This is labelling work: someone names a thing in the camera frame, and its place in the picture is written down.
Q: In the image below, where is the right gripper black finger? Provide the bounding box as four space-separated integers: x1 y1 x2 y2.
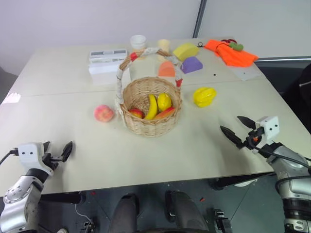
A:
220 125 247 150
237 116 256 130

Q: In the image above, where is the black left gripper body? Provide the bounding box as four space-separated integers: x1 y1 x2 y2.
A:
41 151 63 171

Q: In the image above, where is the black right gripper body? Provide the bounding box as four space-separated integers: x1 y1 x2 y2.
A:
244 127 265 150

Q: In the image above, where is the yellow starfruit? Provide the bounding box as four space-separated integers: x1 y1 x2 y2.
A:
192 87 217 108

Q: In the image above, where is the pink peach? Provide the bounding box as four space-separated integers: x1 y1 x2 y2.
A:
94 104 115 123

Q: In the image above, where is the orange cloth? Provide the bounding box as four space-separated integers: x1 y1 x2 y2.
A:
203 38 259 67

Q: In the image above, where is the orange red mango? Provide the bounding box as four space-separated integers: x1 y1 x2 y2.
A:
153 106 176 120

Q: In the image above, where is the yellow lemon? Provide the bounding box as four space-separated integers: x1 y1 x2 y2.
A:
157 93 173 112

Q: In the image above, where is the green felt toy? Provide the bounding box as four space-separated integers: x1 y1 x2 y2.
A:
229 41 244 51

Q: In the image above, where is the purple foam block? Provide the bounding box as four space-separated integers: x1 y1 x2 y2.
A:
180 56 204 74

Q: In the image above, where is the red apple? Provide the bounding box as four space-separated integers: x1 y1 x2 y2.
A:
128 108 145 120

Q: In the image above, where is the yellow banana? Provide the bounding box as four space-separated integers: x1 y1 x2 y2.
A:
143 94 159 120

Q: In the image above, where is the dark rounded shape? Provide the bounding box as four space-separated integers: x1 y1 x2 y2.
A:
107 193 141 233
165 190 210 233

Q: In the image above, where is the black base foot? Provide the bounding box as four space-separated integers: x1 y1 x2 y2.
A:
206 208 233 233

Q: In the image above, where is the plain white box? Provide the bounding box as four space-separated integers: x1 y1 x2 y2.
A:
87 61 132 75

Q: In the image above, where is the yellow foam block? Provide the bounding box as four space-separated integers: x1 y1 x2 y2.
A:
173 42 201 62

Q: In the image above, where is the orange foam block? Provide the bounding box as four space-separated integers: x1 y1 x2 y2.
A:
157 61 176 78

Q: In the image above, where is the white box with grey labels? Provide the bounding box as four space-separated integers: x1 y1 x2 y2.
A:
88 49 129 65

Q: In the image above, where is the cream plastic cup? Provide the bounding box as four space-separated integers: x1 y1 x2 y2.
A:
156 39 171 62

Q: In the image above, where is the white paper cup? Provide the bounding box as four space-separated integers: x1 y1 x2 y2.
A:
129 34 148 52

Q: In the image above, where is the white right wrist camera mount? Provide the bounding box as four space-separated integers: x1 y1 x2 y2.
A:
255 116 279 147

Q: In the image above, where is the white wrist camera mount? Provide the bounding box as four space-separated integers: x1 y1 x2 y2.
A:
17 142 54 176
255 116 279 147

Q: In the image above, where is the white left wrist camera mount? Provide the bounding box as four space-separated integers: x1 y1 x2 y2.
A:
17 142 54 176

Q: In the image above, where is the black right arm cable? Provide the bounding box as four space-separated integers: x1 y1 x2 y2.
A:
251 145 311 193

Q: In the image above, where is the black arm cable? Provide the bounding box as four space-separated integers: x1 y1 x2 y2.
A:
251 145 311 193
0 149 19 166

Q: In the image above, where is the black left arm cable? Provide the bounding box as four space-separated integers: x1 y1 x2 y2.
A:
0 149 19 166

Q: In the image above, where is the white floor cord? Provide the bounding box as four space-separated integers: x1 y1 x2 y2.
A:
74 203 95 223

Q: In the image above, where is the wicker basket with handle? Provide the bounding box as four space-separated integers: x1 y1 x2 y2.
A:
114 47 184 139

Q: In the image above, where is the grey partition post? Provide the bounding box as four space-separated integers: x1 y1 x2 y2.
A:
192 0 215 39

